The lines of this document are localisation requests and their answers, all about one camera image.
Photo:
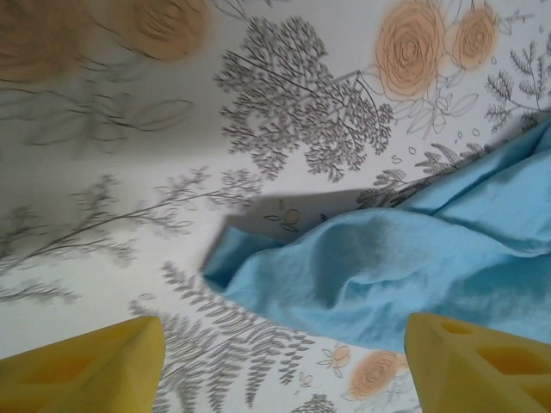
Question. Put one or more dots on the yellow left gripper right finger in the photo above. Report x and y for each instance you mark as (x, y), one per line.
(469, 374)

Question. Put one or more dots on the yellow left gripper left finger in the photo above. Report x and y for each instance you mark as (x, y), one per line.
(86, 374)

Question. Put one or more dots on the light blue t-shirt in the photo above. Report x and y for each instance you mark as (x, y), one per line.
(409, 266)

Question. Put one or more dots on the floral patterned tablecloth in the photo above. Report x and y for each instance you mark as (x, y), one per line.
(129, 172)

